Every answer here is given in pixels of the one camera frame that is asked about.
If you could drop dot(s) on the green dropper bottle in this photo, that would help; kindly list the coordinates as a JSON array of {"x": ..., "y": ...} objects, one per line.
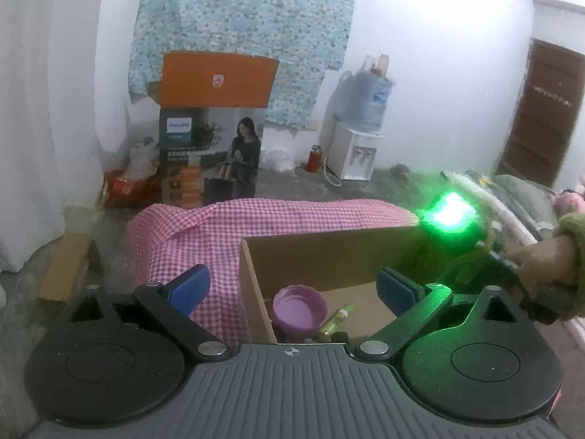
[{"x": 336, "y": 321}]

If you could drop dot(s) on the red thermos flask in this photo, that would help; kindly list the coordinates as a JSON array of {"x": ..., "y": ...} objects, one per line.
[{"x": 314, "y": 160}]

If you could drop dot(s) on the brown wooden door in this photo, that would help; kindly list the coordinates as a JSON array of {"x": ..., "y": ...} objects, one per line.
[{"x": 544, "y": 114}]

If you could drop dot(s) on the floral wall cloth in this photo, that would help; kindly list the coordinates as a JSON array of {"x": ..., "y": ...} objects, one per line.
[{"x": 256, "y": 13}]

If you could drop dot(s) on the flat cardboard piece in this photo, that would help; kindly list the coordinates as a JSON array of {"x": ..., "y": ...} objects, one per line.
[{"x": 64, "y": 265}]

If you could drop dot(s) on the grey blanket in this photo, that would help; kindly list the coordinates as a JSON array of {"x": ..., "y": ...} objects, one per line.
[{"x": 521, "y": 201}]

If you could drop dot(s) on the blue water jug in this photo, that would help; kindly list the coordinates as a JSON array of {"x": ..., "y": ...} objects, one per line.
[{"x": 368, "y": 98}]

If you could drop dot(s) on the purple plastic lid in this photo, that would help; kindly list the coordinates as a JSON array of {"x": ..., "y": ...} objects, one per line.
[{"x": 299, "y": 311}]

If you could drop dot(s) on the white water dispenser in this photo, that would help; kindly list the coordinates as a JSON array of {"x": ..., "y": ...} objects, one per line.
[{"x": 352, "y": 151}]

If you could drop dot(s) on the orange packet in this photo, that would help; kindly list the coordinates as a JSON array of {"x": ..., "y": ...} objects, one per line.
[{"x": 125, "y": 190}]

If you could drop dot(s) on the white curtain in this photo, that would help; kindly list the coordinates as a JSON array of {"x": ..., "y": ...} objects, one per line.
[{"x": 41, "y": 123}]

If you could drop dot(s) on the brown cardboard box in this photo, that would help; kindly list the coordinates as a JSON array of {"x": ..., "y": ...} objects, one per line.
[{"x": 329, "y": 256}]

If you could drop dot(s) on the orange printed carton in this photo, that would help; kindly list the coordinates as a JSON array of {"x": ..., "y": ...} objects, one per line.
[{"x": 215, "y": 114}]

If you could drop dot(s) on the person's right hand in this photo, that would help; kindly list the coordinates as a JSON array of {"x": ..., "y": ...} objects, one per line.
[{"x": 548, "y": 260}]

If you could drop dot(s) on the pink plush toy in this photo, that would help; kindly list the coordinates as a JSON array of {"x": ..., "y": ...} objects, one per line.
[{"x": 569, "y": 199}]

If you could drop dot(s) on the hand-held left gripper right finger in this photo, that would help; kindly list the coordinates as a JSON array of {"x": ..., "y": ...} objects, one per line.
[{"x": 395, "y": 290}]

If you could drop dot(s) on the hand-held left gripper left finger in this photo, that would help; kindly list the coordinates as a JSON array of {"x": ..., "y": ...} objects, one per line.
[{"x": 189, "y": 290}]

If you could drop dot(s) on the white fleece blanket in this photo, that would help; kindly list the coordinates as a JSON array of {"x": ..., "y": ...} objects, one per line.
[{"x": 484, "y": 192}]

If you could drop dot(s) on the white plastic bag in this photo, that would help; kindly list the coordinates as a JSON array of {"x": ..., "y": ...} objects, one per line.
[
  {"x": 141, "y": 158},
  {"x": 279, "y": 160}
]

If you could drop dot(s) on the pink checkered tablecloth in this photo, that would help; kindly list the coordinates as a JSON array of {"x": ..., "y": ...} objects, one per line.
[{"x": 274, "y": 215}]

